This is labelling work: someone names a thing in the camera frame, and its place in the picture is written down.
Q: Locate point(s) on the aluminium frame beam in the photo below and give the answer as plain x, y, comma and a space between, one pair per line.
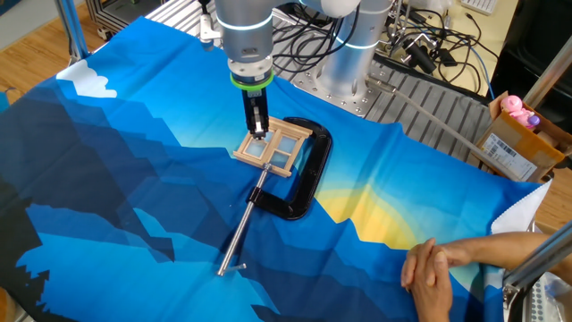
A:
540, 255

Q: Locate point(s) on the clear plastic bag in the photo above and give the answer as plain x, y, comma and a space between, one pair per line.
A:
554, 299

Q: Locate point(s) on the blue mountain print tablecloth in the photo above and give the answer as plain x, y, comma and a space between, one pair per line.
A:
134, 156

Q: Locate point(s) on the cardboard box with label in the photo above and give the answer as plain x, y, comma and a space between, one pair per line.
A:
518, 134

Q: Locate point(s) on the person's right forearm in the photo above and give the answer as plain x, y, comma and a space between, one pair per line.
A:
500, 248

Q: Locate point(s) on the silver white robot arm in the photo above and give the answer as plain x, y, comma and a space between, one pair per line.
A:
246, 31

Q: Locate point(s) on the white computer keyboard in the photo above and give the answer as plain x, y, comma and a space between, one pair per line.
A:
480, 5

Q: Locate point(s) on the person's left forearm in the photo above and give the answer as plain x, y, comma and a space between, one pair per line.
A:
433, 316

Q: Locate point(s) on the pink plastic toy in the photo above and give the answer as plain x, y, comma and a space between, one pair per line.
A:
514, 107

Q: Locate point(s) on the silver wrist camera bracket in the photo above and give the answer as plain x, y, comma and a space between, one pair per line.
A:
206, 31

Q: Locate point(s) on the black clamp mount hardware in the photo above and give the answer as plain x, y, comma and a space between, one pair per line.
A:
420, 56

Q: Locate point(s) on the person's right hand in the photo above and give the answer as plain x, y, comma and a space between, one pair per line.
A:
458, 256

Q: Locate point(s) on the person's left hand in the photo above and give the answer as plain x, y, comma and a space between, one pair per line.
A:
429, 282

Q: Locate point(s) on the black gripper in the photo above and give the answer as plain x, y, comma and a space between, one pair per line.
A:
254, 99

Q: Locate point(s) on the miniature wooden sliding window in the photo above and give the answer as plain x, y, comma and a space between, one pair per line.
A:
290, 127

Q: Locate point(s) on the black white framed cart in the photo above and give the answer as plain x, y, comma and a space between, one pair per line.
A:
111, 18

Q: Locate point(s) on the aluminium frame post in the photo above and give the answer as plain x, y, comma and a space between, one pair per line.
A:
71, 31
549, 71

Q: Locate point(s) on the large black equipment panel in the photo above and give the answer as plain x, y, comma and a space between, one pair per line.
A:
536, 44

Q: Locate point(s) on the purple bottle cap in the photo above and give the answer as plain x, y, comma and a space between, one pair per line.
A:
533, 121

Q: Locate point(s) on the black C-clamp with steel screw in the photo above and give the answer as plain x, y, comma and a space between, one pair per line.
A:
315, 170

